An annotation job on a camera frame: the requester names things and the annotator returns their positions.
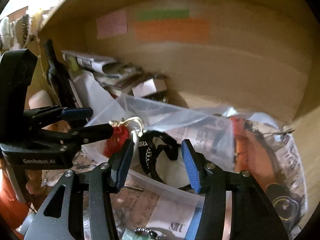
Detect white printed paper sheet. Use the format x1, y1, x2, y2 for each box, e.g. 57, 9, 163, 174
146, 192, 202, 240

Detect rolled newspaper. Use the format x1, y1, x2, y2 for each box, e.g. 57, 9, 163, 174
61, 50, 118, 73

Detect brown printed paper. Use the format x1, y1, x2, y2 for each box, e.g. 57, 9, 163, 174
112, 186, 161, 232

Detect black printed lanyard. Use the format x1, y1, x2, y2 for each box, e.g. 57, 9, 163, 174
137, 131, 181, 182

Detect small white box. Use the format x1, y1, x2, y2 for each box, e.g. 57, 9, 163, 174
132, 78, 167, 98

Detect orange sticky note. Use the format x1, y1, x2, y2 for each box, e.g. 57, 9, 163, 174
134, 19, 210, 44

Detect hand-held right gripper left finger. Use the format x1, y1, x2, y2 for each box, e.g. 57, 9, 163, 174
24, 138, 135, 240

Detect person's left hand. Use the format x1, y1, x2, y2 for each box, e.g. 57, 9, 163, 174
26, 170, 43, 196

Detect blue plastic strip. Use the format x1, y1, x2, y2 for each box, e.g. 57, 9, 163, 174
184, 204, 203, 240

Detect orange packet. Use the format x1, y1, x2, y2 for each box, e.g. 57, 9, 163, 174
231, 117, 254, 172

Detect crumpled newspaper sheet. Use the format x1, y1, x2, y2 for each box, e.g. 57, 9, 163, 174
234, 116, 308, 240

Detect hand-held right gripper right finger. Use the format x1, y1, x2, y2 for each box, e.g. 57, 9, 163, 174
180, 139, 290, 240

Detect pale plush toys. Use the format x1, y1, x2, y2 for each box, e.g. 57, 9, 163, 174
0, 7, 48, 54

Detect black fuzzy strap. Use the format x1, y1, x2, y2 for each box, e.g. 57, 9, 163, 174
44, 39, 77, 109

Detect gold cord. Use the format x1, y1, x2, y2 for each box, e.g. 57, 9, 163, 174
109, 116, 145, 137

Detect white paper bag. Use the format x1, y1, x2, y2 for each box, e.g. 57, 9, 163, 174
71, 72, 119, 122

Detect black beaded chain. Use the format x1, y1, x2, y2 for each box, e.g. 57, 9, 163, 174
134, 227, 164, 240

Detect black round lens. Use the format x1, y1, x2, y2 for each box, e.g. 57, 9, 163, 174
265, 182, 302, 222

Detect black patterned strap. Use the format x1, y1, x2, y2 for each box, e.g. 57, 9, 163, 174
147, 139, 193, 189

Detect red tassel ornament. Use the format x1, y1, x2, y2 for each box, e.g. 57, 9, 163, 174
104, 126, 131, 157

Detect pink sticky note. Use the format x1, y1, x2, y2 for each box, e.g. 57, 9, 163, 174
96, 8, 128, 39

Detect clear plastic storage box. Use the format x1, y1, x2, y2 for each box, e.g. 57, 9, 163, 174
82, 94, 237, 207

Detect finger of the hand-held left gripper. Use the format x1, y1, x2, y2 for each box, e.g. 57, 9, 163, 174
24, 106, 94, 131
31, 123, 114, 147

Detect green sticky note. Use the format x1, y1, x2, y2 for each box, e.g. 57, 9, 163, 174
137, 9, 190, 22

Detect pale pink round object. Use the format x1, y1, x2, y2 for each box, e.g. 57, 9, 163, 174
28, 91, 58, 109

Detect large cardboard box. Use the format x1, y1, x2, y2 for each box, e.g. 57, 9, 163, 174
25, 0, 320, 240

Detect clear plastic bag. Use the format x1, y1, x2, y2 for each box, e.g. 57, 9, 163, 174
144, 104, 253, 173

